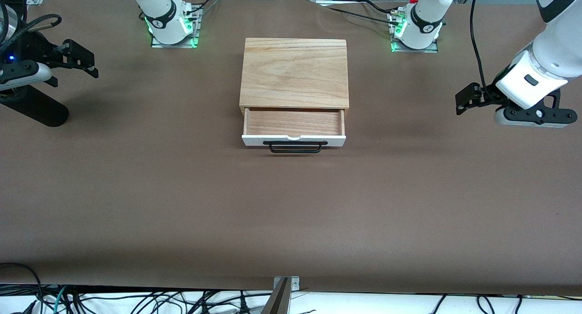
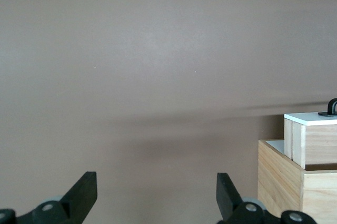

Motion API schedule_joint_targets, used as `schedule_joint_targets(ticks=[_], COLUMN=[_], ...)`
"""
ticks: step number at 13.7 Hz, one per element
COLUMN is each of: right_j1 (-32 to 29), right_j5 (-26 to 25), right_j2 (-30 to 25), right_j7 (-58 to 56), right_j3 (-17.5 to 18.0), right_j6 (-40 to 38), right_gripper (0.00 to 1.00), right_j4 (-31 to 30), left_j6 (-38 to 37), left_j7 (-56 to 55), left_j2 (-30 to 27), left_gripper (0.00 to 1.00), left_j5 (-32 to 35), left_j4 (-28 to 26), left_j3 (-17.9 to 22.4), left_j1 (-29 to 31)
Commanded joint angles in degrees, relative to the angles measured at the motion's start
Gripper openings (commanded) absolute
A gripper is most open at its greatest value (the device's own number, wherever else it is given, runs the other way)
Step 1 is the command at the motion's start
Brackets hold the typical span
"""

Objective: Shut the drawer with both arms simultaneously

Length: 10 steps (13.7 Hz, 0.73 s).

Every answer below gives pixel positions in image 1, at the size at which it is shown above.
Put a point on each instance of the black cylindrical vase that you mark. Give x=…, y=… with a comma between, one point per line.
x=41, y=111

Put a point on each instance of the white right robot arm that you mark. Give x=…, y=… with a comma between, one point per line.
x=159, y=13

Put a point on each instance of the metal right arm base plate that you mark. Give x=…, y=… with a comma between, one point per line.
x=175, y=44

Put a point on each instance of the metal table edge bracket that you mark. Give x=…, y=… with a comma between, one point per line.
x=294, y=283

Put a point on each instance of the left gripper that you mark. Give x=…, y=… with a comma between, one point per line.
x=488, y=97

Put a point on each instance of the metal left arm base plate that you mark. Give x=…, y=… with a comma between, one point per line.
x=416, y=50

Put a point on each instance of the aluminium profile bar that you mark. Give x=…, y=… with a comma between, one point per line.
x=277, y=300

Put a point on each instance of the brown table cover sheet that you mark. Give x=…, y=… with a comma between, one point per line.
x=291, y=205

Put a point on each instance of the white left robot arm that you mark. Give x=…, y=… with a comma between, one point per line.
x=564, y=41

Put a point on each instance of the wooden drawer cabinet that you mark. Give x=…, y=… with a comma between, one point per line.
x=294, y=73

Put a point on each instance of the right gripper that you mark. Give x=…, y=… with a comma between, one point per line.
x=34, y=48

